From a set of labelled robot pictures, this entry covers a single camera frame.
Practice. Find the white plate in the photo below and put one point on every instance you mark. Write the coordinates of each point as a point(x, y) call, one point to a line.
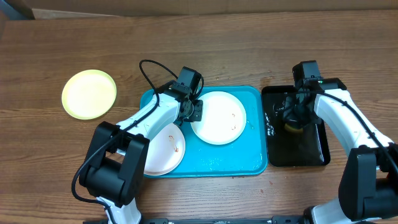
point(223, 118)

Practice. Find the teal plastic tray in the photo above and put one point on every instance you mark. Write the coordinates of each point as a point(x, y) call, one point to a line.
point(247, 155)

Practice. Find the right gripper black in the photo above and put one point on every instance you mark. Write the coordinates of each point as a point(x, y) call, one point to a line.
point(294, 111)

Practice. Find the pink plate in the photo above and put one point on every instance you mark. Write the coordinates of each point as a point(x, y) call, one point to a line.
point(166, 151)

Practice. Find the black water tray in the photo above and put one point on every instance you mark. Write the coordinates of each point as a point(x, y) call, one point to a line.
point(285, 148)

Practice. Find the yellow plate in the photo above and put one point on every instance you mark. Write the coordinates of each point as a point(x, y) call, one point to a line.
point(89, 94)

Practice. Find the green yellow sponge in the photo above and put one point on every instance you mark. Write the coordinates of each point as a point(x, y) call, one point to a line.
point(293, 129)

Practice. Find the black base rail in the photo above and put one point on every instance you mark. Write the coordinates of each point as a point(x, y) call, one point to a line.
point(278, 219)

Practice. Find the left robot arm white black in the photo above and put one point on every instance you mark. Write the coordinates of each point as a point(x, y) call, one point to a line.
point(114, 164)

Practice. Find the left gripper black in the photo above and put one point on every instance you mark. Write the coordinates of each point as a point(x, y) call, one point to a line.
point(198, 114)

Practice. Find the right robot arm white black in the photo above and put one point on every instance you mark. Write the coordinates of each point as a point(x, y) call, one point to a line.
point(368, 187)

